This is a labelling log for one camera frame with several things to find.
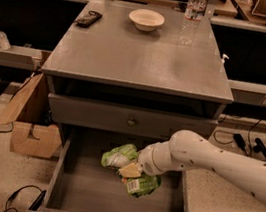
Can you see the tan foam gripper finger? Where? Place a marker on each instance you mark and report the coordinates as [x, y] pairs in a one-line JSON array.
[[131, 170]]

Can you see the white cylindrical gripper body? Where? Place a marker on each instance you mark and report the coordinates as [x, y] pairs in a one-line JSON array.
[[146, 160]]

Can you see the brown cardboard box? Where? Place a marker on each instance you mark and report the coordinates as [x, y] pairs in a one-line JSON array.
[[33, 132]]

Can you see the small white pump bottle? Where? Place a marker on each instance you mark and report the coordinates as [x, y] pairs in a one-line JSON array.
[[224, 58]]

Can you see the closed top grey drawer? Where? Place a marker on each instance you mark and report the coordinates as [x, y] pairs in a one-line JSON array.
[[122, 118]]

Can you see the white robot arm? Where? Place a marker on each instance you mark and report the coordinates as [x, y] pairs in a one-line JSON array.
[[187, 150]]

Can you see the green rice chip bag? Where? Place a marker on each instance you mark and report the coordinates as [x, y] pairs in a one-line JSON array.
[[122, 156]]

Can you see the open middle grey drawer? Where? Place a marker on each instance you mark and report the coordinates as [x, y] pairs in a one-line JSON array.
[[81, 184]]

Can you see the black remote control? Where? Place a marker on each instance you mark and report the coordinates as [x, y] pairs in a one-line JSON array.
[[88, 19]]

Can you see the white ceramic bowl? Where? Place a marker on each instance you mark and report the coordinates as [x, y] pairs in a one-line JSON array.
[[146, 20]]

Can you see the grey wooden drawer cabinet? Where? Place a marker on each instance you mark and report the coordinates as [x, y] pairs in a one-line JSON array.
[[115, 62]]

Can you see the clear plastic water bottle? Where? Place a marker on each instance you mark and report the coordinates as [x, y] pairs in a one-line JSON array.
[[191, 20]]

